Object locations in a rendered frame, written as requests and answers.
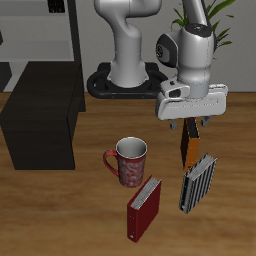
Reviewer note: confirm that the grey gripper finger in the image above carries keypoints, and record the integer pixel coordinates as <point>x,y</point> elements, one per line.
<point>205,121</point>
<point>173,124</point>

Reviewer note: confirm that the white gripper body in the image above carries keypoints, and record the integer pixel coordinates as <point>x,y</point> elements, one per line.
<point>190,107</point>

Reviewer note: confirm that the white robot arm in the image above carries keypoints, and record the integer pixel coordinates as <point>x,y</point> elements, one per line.
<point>128,50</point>

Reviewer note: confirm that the orange book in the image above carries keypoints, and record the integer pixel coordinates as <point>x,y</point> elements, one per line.
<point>191,146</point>

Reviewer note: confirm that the black and white striped book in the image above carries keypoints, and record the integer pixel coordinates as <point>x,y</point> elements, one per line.
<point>197,183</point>

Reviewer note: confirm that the red book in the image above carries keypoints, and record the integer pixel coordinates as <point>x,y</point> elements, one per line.
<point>145,211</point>

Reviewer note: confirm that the red patterned mug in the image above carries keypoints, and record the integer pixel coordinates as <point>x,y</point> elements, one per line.
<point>130,165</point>

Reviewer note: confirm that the green pot plant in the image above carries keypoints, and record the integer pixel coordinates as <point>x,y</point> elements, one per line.
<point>220,30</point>

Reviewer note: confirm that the dark brown desk caddy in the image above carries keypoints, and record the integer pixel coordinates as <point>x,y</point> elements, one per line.
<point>41,113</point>

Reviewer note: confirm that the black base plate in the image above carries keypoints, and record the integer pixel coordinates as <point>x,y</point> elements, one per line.
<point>100,85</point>

